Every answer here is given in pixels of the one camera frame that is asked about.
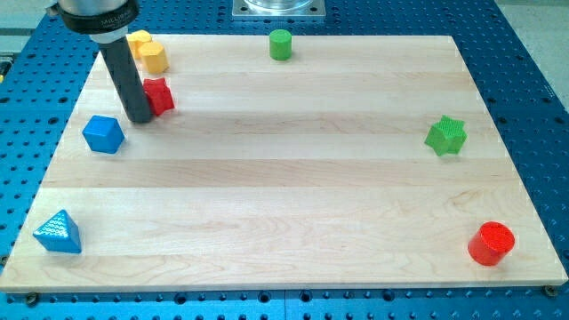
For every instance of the green cylinder block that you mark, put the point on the green cylinder block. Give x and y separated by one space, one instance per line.
280 44

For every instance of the green star block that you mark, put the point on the green star block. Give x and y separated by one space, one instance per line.
446 136

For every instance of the red cylinder block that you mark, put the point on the red cylinder block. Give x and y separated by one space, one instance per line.
491 243

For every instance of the yellow hexagon block front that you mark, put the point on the yellow hexagon block front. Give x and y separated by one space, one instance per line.
153 57

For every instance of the red star block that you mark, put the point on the red star block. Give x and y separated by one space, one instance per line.
159 95

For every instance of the yellow block behind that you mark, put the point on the yellow block behind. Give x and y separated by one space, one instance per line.
136 40

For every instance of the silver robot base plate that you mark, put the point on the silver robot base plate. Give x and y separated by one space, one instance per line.
278 9

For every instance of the blue cube block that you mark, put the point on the blue cube block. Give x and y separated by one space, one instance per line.
103 134

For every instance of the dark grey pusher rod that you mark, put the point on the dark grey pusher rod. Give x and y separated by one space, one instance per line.
124 74

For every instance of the wooden board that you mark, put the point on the wooden board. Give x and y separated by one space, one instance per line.
306 173

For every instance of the blue triangle block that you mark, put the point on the blue triangle block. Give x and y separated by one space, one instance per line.
59 234

